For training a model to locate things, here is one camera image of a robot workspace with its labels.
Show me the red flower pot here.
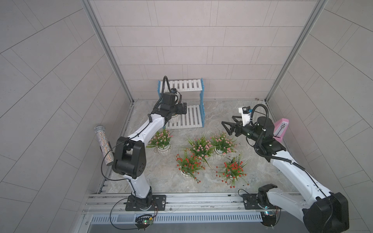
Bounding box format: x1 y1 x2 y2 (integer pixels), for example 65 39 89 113
175 152 206 183
216 154 247 188

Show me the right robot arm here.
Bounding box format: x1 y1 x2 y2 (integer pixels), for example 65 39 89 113
221 104 350 233

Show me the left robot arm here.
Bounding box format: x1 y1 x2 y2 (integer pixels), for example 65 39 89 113
111 76 187 205

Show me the blue white wooden rack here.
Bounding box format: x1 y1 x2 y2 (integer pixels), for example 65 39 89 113
164 79 205 129

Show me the pink flower pot right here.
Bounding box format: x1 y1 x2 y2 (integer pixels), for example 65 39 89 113
210 133 237 156

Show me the pink flower pot middle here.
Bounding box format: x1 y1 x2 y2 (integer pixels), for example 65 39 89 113
187 136 214 167

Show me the pink metronome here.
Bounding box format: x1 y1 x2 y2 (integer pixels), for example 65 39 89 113
274 118 289 143

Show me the silver glitter cylinder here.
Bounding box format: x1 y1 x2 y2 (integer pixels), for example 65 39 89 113
94 125 114 166

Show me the right controller board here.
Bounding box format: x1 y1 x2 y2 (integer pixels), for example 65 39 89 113
260 211 281 228

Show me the controller board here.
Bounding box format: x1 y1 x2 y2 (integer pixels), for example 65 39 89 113
135 214 154 230
260 211 281 228

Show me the left controller board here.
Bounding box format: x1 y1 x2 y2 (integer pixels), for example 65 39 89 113
135 214 154 230

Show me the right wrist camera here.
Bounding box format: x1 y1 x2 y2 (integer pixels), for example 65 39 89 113
239 106 252 126

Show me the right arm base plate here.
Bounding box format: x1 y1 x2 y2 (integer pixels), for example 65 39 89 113
241 193 276 211

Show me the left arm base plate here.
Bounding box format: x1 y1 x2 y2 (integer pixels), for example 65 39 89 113
125 195 167 211

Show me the aluminium rail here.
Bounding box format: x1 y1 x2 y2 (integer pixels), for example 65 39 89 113
81 192 307 225

